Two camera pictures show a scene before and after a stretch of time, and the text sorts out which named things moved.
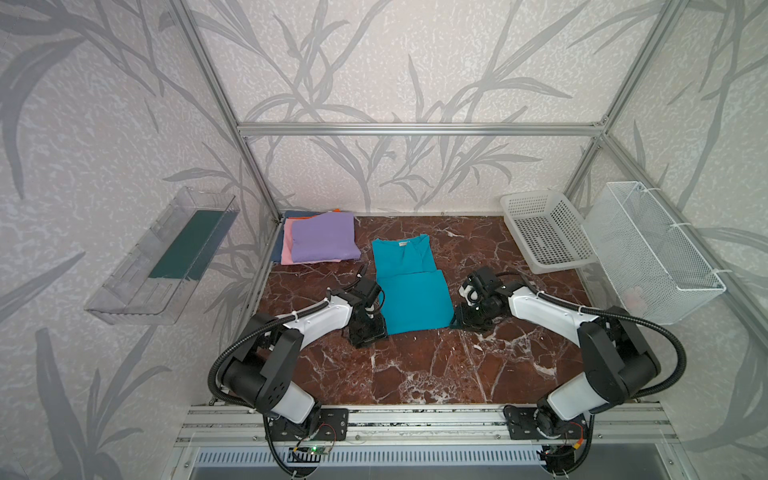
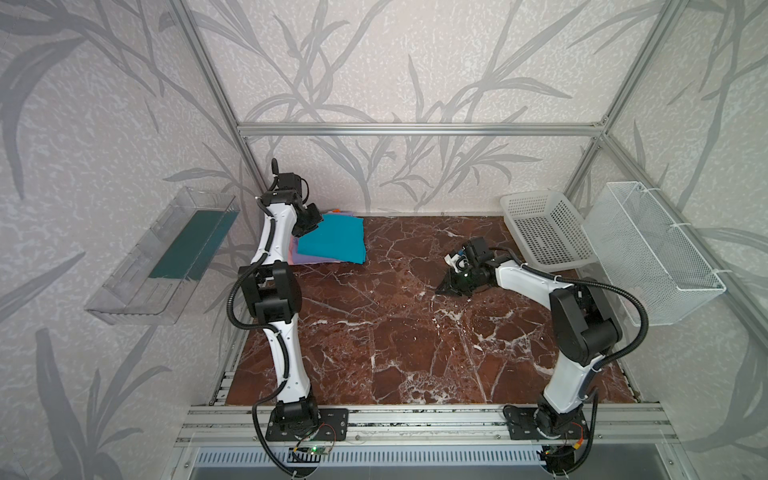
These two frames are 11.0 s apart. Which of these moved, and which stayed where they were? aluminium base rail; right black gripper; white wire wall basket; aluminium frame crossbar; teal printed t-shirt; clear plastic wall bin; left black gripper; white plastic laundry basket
Moved: left black gripper; right black gripper; teal printed t-shirt
Stayed: clear plastic wall bin; aluminium base rail; white plastic laundry basket; white wire wall basket; aluminium frame crossbar
